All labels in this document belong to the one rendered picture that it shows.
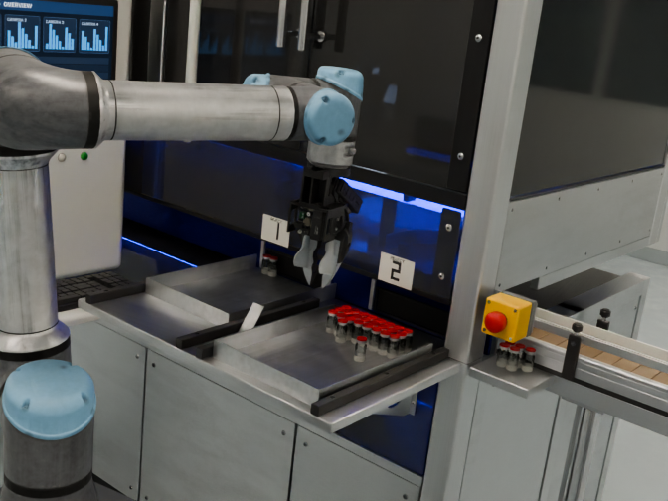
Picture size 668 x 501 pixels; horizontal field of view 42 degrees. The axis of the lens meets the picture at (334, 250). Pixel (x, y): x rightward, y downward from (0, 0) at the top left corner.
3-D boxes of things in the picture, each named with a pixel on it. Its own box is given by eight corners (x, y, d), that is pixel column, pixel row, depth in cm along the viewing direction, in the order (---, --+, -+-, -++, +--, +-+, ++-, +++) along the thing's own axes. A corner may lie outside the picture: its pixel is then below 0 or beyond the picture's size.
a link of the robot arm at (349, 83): (304, 63, 139) (351, 67, 143) (296, 131, 142) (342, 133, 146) (327, 69, 132) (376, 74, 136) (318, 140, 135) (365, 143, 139)
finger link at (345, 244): (320, 260, 147) (323, 210, 145) (325, 258, 148) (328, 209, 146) (345, 265, 145) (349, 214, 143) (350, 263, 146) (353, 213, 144)
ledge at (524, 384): (502, 358, 182) (504, 350, 182) (559, 379, 175) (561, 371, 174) (467, 375, 172) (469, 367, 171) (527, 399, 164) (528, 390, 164)
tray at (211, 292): (254, 266, 217) (255, 253, 216) (335, 297, 202) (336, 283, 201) (145, 292, 191) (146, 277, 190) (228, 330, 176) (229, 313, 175)
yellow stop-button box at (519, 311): (498, 324, 173) (504, 289, 171) (531, 335, 169) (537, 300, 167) (479, 332, 168) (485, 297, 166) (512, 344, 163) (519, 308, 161)
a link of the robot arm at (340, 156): (323, 131, 145) (367, 141, 142) (319, 159, 147) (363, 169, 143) (300, 134, 139) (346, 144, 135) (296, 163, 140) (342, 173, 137)
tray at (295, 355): (330, 319, 188) (332, 303, 187) (429, 359, 173) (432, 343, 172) (212, 357, 163) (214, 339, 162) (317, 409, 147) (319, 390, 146)
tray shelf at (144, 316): (240, 268, 220) (241, 261, 220) (479, 362, 179) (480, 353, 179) (77, 306, 184) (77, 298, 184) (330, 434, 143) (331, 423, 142)
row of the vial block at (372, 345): (330, 329, 182) (332, 308, 181) (399, 358, 171) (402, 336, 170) (323, 331, 180) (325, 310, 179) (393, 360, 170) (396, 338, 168)
